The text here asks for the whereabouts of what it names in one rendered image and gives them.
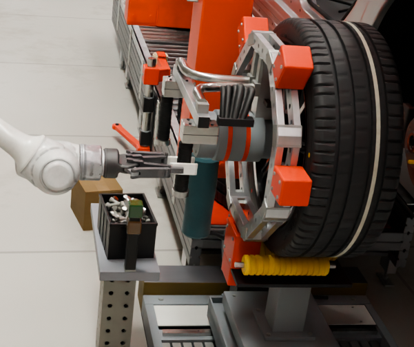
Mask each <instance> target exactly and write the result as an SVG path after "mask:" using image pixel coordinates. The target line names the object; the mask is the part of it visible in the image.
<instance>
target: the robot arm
mask: <svg viewBox="0 0 414 347"><path fill-rule="evenodd" d="M0 148H2V150H4V151H5V152H6V153H8V154H9V155H10V156H11V157H12V158H13V159H14V165H15V170H16V173H17V175H18V176H20V177H22V178H25V179H27V180H28V181H29V182H31V183H32V184H33V185H34V186H35V187H38V188H39V189H40V190H41V191H42V192H43V193H46V194H49V195H53V196H57V195H61V194H65V193H67V192H68V191H70V190H71V189H72V188H73V187H74V186H75V184H76V183H77V182H78V180H100V179H101V176H103V177H104V178H117V177H118V174H119V173H122V174H130V178H131V179H137V178H170V174H178V175H196V174H197V168H198V164H197V163H194V161H195V157H192V158H191V160H192V161H191V163H179V162H177V157H178V156H168V153H167V152H165V153H163V152H154V151H134V150H131V149H126V154H119V151H118V149H117V148H105V149H103V150H102V147H101V146H100V145H84V144H75V143H71V142H68V141H63V140H52V139H51V138H48V137H47V136H44V135H40V136H29V135H27V134H24V133H23V132H21V131H19V130H18V129H16V128H14V127H13V126H11V125H10V124H8V123H7V122H5V121H4V120H3V119H2V118H0Z"/></svg>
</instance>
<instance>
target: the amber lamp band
mask: <svg viewBox="0 0 414 347"><path fill-rule="evenodd" d="M125 228H126V231H127V234H138V235H139V234H141V228H142V221H130V220H129V218H128V216H127V218H126V227H125Z"/></svg>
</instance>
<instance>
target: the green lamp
mask: <svg viewBox="0 0 414 347"><path fill-rule="evenodd" d="M127 214H128V218H142V217H143V201H142V200H128V203H127Z"/></svg>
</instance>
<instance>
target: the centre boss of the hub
mask: <svg viewBox="0 0 414 347"><path fill-rule="evenodd" d="M407 147H408V150H409V151H410V152H411V153H412V154H414V132H411V133H410V134H409V136H408V140H407Z"/></svg>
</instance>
